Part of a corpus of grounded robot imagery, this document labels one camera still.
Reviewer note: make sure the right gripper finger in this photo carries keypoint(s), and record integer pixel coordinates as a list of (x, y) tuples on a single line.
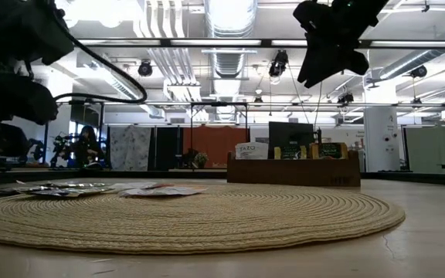
[(325, 71), (313, 62)]

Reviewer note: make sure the white and orange tea packet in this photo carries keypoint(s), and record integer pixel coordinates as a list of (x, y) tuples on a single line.
[(251, 151), (137, 185), (164, 191)]

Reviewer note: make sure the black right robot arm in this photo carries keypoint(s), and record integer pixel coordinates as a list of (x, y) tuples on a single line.
[(365, 7)]

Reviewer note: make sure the background black robot arm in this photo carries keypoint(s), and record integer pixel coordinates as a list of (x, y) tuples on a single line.
[(58, 148), (189, 158)]

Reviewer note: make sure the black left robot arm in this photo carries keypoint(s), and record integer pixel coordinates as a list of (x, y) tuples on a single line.
[(14, 31)]

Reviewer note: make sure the wooden tea organizer box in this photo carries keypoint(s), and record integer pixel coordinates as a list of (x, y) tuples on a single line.
[(292, 173)]

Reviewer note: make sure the black ceiling spotlight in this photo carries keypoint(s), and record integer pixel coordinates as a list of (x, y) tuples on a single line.
[(278, 63), (346, 97), (418, 71), (145, 68)]

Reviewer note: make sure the black monitor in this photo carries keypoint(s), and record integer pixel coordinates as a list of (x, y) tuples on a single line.
[(290, 133)]

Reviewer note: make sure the white pillar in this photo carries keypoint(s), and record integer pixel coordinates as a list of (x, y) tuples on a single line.
[(381, 139)]

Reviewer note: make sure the person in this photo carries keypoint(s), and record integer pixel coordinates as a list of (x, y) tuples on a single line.
[(87, 148)]

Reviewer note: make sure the black metal gantry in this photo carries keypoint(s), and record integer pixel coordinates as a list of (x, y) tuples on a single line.
[(101, 131), (191, 123)]

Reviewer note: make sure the patterned grey curtain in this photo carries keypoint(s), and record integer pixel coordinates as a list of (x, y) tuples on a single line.
[(130, 146)]

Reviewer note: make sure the background potted plant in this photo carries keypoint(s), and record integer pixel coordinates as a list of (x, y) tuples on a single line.
[(201, 158)]

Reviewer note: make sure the black partition panel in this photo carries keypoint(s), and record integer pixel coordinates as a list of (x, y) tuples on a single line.
[(167, 148)]

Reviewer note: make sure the round woven placemat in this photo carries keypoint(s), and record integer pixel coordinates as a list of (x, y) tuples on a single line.
[(207, 220)]

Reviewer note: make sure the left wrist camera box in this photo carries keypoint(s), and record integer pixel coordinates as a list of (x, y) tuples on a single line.
[(14, 98)]

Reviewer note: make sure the orange partition wall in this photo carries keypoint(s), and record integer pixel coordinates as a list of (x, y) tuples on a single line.
[(215, 143)]

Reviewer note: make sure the grey partition wall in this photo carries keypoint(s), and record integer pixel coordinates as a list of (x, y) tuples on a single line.
[(435, 148)]

